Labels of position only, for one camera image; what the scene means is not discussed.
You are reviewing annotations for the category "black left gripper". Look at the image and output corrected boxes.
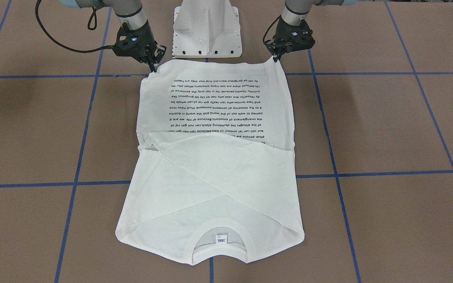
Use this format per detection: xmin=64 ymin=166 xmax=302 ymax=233
xmin=270 ymin=17 xmax=316 ymax=62

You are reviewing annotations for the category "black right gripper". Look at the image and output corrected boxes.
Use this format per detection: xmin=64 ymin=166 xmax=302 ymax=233
xmin=113 ymin=21 xmax=167 ymax=72

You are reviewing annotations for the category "white long-sleeve printed shirt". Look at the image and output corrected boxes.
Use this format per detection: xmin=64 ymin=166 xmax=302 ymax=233
xmin=115 ymin=59 xmax=304 ymax=265

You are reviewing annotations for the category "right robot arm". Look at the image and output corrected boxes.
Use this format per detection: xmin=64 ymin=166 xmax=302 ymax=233
xmin=61 ymin=0 xmax=166 ymax=72

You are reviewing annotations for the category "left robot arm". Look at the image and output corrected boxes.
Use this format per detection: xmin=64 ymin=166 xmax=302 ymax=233
xmin=263 ymin=0 xmax=356 ymax=62

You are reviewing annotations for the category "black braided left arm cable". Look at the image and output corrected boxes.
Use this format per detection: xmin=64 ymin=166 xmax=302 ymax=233
xmin=263 ymin=25 xmax=278 ymax=51

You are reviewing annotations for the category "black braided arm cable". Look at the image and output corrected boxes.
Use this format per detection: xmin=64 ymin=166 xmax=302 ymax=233
xmin=263 ymin=25 xmax=278 ymax=51
xmin=35 ymin=0 xmax=122 ymax=53

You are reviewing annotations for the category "white camera mast base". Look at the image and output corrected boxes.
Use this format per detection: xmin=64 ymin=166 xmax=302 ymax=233
xmin=172 ymin=0 xmax=242 ymax=59

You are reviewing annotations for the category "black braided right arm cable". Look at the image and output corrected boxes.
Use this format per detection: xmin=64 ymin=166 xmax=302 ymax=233
xmin=35 ymin=0 xmax=122 ymax=53

